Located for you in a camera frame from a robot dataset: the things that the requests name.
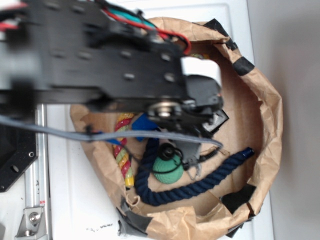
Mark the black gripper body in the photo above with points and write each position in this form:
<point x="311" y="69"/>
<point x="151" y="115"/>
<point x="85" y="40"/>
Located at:
<point x="194" y="115"/>

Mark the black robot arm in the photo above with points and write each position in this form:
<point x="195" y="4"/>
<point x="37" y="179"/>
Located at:
<point x="110" y="59"/>

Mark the black square box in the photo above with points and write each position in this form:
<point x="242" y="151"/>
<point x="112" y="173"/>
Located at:
<point x="218" y="119"/>

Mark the brown paper bag bin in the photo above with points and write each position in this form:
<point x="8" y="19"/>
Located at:
<point x="255" y="111"/>

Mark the blue sponge block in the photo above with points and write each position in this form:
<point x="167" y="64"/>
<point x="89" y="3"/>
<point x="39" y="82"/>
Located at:
<point x="142" y="123"/>

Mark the green textured ball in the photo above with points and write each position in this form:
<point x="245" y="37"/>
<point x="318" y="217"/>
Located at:
<point x="168" y="171"/>

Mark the white tray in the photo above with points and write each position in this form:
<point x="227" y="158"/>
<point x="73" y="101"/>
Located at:
<point x="80" y="207"/>

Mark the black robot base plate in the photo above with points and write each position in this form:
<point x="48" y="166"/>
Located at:
<point x="18" y="150"/>

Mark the aluminium extrusion rail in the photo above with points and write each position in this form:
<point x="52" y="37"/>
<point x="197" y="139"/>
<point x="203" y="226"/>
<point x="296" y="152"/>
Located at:
<point x="37" y="183"/>

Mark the metal corner bracket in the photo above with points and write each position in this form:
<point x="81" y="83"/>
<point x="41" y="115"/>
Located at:
<point x="32" y="225"/>

